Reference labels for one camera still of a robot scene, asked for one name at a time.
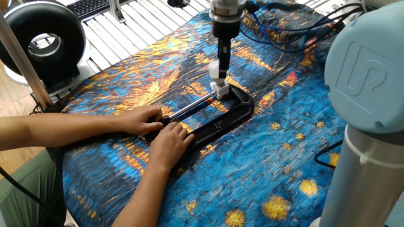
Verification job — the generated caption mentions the person's left forearm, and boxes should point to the person's left forearm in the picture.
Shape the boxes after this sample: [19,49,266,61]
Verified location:
[0,113,127,151]

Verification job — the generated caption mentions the black C-clamp with metal screw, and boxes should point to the black C-clamp with metal screw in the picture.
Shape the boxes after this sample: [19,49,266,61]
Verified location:
[150,82,256,152]

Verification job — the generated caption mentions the black round fan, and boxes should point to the black round fan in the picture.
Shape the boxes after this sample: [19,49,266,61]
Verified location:
[0,0,87,87]

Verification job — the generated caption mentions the white bulb socket block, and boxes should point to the white bulb socket block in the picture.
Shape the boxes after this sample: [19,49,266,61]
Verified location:
[209,79,231,99]

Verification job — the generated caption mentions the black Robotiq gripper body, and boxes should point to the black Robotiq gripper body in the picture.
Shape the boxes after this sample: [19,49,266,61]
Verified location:
[210,13,242,46]

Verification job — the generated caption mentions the person's right forearm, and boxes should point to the person's right forearm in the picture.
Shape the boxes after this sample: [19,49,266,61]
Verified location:
[104,161,177,227]

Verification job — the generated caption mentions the starry night print tablecloth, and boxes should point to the starry night print tablecloth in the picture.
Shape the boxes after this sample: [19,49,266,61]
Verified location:
[45,0,379,227]

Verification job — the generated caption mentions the person's left hand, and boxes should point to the person's left hand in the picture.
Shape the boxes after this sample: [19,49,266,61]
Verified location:
[114,104,165,138]

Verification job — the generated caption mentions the black keyboard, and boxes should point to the black keyboard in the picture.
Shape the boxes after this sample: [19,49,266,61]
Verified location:
[65,0,138,19]

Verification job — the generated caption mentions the person's right hand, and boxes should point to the person's right hand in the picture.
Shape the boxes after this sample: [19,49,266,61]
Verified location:
[146,121,198,172]

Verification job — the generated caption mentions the aluminium upright post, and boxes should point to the aluminium upright post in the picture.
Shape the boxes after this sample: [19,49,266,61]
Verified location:
[0,11,56,109]

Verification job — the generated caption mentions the green trousers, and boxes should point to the green trousers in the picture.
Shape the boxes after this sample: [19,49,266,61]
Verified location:
[0,147,68,227]

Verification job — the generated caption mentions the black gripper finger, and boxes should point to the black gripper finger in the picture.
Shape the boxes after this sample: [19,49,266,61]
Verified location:
[225,39,234,69]
[217,39,227,71]

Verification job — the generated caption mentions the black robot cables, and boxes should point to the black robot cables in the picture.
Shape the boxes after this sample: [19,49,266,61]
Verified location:
[240,3,367,61]

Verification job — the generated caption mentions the white light bulb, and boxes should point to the white light bulb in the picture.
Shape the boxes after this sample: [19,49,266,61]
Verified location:
[208,61,227,83]

